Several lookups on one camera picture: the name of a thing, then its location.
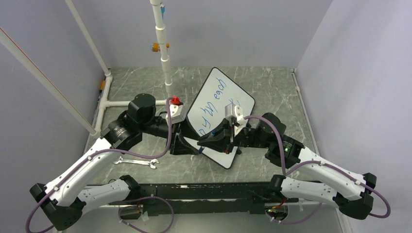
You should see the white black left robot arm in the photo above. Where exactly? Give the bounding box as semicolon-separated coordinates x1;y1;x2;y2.
30;93;186;231

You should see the orange black small tool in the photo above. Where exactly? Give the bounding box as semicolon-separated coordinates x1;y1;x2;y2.
99;81;105;92

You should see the white pvc pipe frame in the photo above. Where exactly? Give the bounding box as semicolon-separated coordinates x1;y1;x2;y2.
0;0;174;136

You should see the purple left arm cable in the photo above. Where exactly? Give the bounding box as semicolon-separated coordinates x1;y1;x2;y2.
25;98;176;233

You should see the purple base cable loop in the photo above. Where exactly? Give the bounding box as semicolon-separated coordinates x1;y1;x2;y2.
118;196;175;233

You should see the white whiteboard black frame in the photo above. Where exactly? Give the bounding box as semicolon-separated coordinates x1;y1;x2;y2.
185;67;256;170

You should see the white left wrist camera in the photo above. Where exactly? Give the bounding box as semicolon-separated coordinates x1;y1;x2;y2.
165;96;187;125

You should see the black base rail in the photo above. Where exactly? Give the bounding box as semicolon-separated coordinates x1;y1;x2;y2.
112;182;298;216

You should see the orange knob on pipe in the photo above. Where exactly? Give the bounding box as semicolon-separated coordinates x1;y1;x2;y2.
150;43;161;52

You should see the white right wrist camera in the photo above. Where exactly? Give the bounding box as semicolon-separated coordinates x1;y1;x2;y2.
225;103;247;136

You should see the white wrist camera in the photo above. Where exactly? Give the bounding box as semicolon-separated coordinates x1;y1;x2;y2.
165;96;187;125
225;103;247;136

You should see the silver open-end wrench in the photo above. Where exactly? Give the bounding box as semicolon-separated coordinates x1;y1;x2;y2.
112;156;159;169

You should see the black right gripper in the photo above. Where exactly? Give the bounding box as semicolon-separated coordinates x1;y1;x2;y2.
197;118;272;154

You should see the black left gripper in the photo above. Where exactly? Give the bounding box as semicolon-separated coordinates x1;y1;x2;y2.
140;113;200;155

